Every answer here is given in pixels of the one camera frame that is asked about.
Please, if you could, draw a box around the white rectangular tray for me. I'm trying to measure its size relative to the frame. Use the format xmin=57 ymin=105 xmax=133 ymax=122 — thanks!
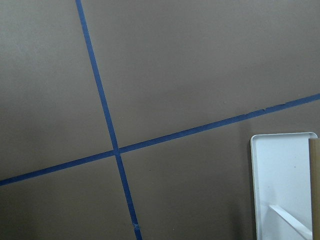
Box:
xmin=250 ymin=132 xmax=318 ymax=240

